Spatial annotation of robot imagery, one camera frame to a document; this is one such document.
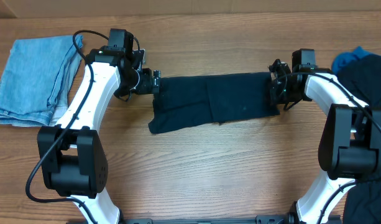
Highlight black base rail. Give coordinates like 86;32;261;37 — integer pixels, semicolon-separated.
124;215;295;224

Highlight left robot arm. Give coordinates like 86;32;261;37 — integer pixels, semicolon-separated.
25;29;161;224

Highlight blue garment under pile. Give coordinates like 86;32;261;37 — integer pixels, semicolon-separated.
331;46;372;75

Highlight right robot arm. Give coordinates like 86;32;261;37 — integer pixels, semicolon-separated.
255;49;381;224

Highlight folded light blue jeans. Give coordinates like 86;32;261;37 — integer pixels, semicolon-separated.
0;35;83;127

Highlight dark navy t-shirt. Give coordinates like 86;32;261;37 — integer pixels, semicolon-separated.
149;72;280;134

